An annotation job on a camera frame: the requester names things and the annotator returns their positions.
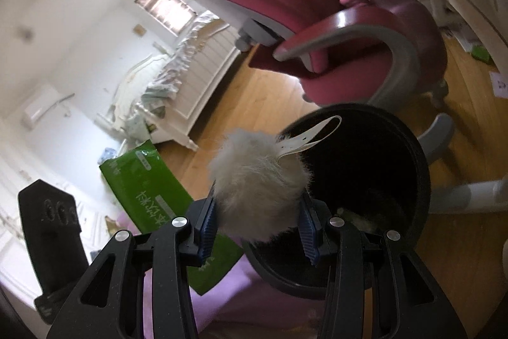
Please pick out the black round trash bin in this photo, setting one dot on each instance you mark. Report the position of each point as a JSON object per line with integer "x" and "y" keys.
{"x": 401, "y": 164}

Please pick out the green tissue packet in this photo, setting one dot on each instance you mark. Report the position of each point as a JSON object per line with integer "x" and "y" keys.
{"x": 143, "y": 188}

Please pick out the purple clothing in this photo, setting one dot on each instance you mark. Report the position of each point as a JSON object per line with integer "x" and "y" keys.
{"x": 254, "y": 303}

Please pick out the white wooden bed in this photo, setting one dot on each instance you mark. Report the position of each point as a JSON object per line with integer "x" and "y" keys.
{"x": 206, "y": 73}

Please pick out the pale ruffled blanket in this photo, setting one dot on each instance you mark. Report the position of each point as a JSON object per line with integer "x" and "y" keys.
{"x": 178, "y": 69}

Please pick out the small green paper piece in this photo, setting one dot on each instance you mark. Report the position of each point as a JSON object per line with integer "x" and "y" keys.
{"x": 481, "y": 54}

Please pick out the white paper sheet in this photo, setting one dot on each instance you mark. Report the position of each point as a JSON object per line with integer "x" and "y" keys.
{"x": 500, "y": 84}

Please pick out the pink swivel chair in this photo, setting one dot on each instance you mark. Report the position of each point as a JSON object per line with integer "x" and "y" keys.
{"x": 377, "y": 45}

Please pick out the white air conditioner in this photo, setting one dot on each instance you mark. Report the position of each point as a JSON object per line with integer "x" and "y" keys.
{"x": 43, "y": 106}

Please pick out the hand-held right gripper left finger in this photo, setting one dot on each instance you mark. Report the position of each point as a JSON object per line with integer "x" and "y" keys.
{"x": 204, "y": 233}

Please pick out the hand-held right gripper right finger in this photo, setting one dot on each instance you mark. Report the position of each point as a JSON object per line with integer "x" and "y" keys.
{"x": 308, "y": 233}

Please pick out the window with blind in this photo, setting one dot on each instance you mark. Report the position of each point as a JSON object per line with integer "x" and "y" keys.
{"x": 166, "y": 5}

